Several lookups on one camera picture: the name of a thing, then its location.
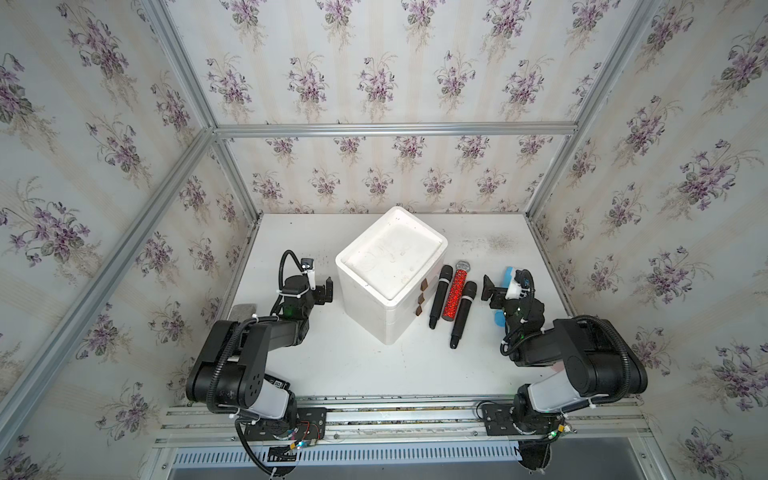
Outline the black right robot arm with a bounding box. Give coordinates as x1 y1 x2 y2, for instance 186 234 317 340
481 269 648 438

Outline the white bottom drawer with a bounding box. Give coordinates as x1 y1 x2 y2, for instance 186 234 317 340
384 285 435 345

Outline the black toy microphone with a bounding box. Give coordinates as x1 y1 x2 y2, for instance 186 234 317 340
429 264 454 330
449 281 477 350

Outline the white plastic drawer cabinet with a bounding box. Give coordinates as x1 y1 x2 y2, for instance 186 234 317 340
335 206 448 345

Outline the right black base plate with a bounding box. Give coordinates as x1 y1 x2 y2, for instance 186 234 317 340
475 401 566 440

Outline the aluminium mounting rail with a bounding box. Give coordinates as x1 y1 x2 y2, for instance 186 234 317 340
151 395 652 448

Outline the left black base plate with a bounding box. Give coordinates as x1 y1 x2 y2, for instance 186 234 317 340
244 407 328 448

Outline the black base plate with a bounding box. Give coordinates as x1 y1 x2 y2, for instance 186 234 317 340
475 401 566 440
244 407 328 448

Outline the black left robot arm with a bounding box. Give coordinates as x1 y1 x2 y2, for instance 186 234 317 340
185 249 334 425

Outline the white slotted cable duct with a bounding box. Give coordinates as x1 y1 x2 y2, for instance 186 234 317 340
171 440 522 469

